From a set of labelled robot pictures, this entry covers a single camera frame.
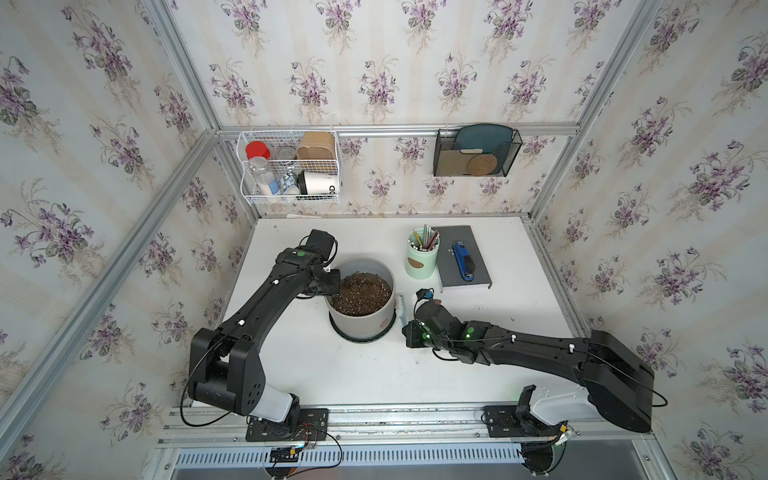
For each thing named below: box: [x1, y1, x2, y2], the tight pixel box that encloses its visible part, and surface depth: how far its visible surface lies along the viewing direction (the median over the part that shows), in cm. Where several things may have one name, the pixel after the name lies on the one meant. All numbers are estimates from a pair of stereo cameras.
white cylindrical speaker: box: [296, 170, 339, 195], surface depth 95 cm
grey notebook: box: [431, 225, 492, 293], surface depth 103 cm
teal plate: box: [454, 124, 513, 175], surface depth 94 cm
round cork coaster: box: [467, 154, 498, 177], surface depth 100 cm
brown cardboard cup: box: [296, 131, 336, 160], surface depth 92 cm
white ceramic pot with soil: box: [327, 258, 397, 337], surface depth 87 cm
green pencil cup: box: [405, 228, 441, 280], surface depth 97 cm
